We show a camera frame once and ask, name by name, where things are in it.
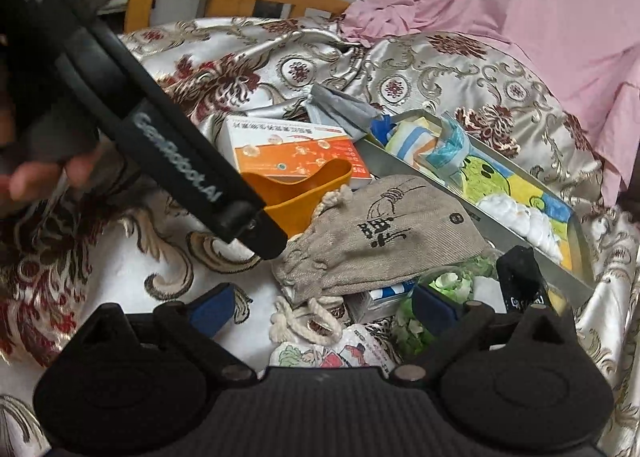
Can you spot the orange plastic cup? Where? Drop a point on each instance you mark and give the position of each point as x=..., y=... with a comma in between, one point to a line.
x=305, y=197

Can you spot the green and white packet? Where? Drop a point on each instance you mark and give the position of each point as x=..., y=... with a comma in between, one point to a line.
x=450, y=282

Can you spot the metal tray with cartoon picture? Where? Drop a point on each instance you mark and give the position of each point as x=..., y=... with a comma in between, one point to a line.
x=495, y=182

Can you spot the person's left hand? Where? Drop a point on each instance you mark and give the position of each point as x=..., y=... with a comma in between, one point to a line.
x=30, y=182

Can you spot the floral satin blanket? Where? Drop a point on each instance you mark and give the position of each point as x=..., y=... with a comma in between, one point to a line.
x=425, y=72

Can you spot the blue and white milk carton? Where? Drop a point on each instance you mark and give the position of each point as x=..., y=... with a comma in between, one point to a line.
x=380, y=302

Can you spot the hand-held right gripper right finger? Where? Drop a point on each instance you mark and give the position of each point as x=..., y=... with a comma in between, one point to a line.
x=435, y=309

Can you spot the orange and white box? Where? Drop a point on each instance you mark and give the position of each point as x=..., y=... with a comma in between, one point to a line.
x=290, y=142

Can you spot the yellow striped cloth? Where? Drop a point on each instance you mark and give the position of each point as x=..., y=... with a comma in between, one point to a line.
x=412, y=139

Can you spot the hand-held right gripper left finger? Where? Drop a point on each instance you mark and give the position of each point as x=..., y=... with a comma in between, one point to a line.
x=215, y=309

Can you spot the pink bed sheet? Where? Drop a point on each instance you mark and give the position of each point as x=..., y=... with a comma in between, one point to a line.
x=500, y=2

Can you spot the dark blue cloth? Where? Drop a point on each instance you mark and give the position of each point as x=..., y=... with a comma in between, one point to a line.
x=382, y=127

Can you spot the white quilted towel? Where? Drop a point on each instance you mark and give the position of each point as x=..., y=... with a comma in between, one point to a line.
x=520, y=222

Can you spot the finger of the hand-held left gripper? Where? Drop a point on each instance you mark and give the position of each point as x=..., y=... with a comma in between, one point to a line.
x=267, y=237

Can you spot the grey cloth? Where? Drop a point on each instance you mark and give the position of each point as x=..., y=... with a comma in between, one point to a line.
x=340, y=109

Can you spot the white cartoon snack packet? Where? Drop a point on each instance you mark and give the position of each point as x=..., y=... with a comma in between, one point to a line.
x=340, y=349

